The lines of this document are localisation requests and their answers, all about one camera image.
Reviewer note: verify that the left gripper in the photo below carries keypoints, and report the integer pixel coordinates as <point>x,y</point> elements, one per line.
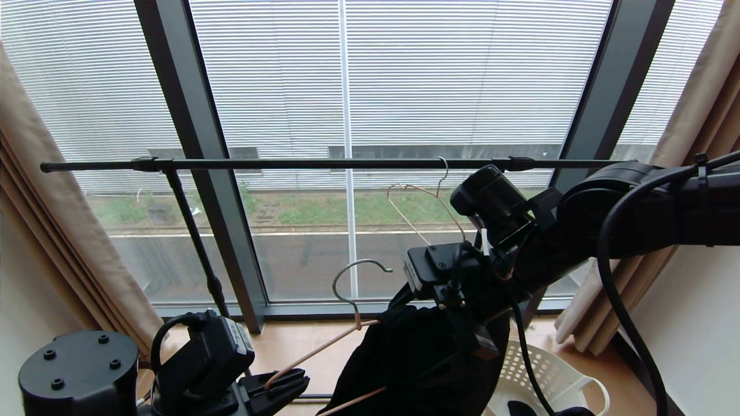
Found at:
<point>231,401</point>

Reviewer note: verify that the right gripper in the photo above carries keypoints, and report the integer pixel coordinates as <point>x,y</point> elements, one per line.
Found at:
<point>474,323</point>

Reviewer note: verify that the pink clothes hanger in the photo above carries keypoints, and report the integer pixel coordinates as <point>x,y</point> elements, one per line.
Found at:
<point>448,168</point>
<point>315,350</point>

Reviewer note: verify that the black garment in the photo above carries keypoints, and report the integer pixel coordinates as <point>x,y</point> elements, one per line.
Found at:
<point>404,358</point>

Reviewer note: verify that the white laundry basket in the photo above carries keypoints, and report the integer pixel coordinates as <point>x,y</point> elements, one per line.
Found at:
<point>555,375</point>

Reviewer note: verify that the black clothes rack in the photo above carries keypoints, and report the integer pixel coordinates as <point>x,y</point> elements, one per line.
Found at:
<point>289,164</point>

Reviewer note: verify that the window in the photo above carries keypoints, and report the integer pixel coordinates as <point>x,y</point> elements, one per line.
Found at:
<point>185,86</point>

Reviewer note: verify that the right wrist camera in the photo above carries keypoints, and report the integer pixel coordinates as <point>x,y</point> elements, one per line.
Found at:
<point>439,266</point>

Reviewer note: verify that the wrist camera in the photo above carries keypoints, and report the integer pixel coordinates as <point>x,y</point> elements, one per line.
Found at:
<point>214,346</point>
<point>439,266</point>

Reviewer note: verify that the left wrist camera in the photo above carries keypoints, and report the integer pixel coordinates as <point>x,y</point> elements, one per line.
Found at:
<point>214,346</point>

